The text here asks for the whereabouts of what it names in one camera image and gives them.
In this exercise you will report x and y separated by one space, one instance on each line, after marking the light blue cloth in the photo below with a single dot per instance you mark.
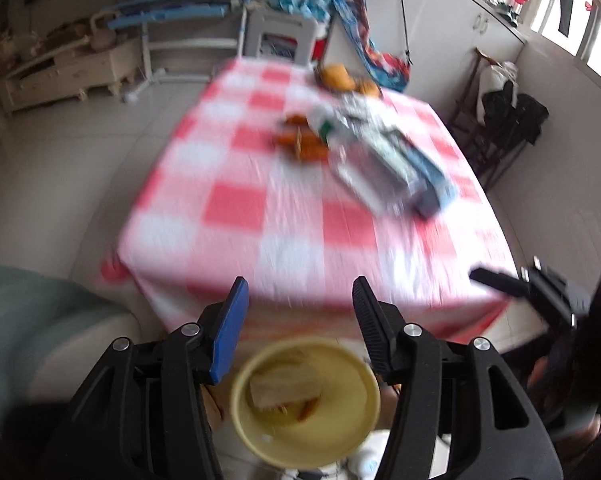
318 10

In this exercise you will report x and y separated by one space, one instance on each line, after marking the blue study desk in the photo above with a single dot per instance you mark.
143 15

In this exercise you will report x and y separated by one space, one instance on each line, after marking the grey-green chair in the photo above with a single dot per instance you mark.
52 332

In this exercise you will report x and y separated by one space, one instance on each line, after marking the white paper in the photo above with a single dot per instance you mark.
285 383

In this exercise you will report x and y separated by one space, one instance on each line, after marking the dark wooden chair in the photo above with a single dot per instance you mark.
492 121

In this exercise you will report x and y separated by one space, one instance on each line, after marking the clear plastic bottle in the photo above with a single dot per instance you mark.
365 159

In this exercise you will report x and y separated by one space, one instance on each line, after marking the woven fruit plate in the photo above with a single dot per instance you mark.
316 75

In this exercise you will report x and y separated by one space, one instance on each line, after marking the person's right hand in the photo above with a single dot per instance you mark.
552 389

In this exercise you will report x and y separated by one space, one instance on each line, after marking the white plastic stool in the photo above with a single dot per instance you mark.
282 37

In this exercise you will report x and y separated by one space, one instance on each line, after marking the light blue milk carton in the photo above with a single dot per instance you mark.
439 190

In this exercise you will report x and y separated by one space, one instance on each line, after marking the yellow plastic trash bucket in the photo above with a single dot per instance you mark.
308 435

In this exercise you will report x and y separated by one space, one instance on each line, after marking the long orange peel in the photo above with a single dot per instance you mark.
303 144

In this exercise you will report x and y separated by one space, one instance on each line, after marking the white TV cabinet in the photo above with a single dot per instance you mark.
69 71

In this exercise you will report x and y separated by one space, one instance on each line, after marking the pink checkered tablecloth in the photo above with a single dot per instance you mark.
223 200

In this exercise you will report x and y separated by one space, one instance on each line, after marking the small orange peel piece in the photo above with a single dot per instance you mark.
296 120

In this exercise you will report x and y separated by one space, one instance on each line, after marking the colourful hanging bag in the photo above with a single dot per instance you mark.
388 70

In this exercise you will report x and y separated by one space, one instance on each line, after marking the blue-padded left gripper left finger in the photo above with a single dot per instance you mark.
207 350

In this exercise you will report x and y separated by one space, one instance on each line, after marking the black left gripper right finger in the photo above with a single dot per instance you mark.
465 390

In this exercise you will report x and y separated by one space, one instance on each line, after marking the yellow mango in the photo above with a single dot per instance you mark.
335 77
367 87

